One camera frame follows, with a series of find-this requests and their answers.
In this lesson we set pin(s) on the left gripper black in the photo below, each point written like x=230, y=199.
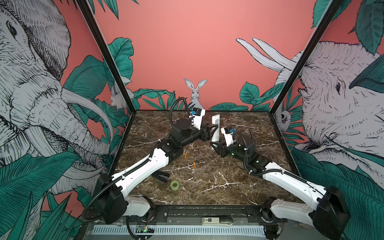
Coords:
x=207, y=137

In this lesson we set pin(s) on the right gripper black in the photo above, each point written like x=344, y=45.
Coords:
x=222, y=149

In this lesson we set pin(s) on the white remote control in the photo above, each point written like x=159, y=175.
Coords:
x=216, y=131

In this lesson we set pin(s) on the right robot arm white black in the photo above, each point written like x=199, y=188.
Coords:
x=323, y=208

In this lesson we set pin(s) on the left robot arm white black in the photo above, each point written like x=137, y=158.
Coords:
x=111, y=199

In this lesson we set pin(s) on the green tape roll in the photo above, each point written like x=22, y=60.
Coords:
x=175, y=185

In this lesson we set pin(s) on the black clip object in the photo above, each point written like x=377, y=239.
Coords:
x=162, y=176

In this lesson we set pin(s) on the white label tag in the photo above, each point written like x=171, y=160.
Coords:
x=209, y=221

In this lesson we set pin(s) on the small circuit board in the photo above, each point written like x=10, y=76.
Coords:
x=145, y=230

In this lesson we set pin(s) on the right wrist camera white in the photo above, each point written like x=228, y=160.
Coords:
x=228, y=133

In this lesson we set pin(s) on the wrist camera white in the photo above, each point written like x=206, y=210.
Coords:
x=196, y=117
x=228, y=133

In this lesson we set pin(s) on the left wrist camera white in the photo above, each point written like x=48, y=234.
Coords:
x=196, y=117

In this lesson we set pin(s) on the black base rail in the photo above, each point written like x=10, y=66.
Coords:
x=164, y=213

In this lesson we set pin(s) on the white slotted cable duct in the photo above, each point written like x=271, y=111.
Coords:
x=164, y=230

